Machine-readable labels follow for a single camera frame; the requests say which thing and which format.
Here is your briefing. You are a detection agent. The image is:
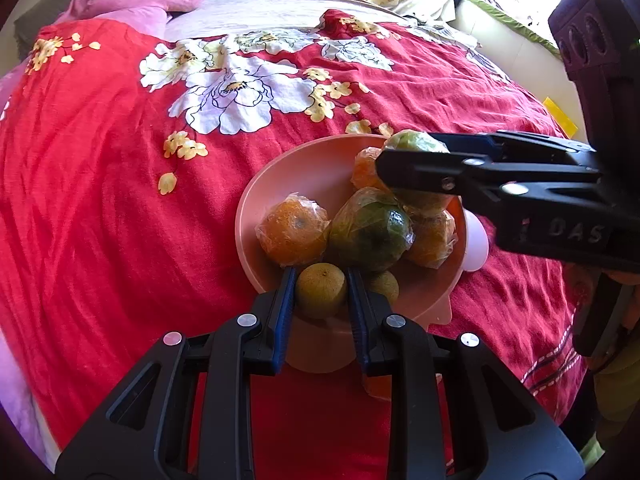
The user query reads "small green citrus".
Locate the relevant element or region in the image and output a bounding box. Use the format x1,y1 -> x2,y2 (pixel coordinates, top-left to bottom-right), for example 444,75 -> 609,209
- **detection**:
382,130 -> 453,217

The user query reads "pink plastic bowl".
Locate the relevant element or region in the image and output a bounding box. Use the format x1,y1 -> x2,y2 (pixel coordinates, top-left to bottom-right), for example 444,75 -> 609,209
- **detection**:
235,134 -> 488,401

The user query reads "yellow flat item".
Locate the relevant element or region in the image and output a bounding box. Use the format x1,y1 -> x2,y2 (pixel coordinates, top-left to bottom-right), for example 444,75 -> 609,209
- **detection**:
542,96 -> 578,136

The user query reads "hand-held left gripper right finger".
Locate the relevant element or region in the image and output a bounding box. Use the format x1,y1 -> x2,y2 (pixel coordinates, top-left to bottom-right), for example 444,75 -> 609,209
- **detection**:
346,266 -> 586,480

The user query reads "small round olive fruit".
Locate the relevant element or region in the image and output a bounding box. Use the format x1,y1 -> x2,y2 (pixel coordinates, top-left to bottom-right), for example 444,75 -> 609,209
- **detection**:
295,262 -> 348,320
367,270 -> 400,306

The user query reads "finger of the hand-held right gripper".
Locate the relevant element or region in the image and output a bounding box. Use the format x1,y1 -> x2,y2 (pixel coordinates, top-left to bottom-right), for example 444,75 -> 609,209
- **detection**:
375,149 -> 603,198
429,131 -> 596,158

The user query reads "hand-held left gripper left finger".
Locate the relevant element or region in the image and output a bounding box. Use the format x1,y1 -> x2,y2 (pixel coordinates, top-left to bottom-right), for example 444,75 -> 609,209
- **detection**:
55,266 -> 299,480

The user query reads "red floral blanket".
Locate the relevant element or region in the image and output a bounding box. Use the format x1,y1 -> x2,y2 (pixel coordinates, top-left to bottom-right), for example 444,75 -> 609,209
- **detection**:
0,7 -> 596,480

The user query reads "large green citrus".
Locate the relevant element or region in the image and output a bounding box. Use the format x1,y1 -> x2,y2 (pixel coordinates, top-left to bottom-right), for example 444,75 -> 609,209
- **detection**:
327,187 -> 416,273

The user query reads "cream panel with green trim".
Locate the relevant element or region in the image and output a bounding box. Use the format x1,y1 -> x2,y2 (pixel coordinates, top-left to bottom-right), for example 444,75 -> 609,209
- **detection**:
460,0 -> 561,56

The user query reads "plastic orange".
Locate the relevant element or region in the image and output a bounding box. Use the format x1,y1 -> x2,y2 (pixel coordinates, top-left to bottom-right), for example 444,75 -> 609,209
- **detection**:
351,147 -> 393,193
402,207 -> 457,268
255,192 -> 331,267

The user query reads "person's right hand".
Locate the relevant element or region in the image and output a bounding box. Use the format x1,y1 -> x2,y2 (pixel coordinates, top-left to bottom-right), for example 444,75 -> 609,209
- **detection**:
597,270 -> 640,361

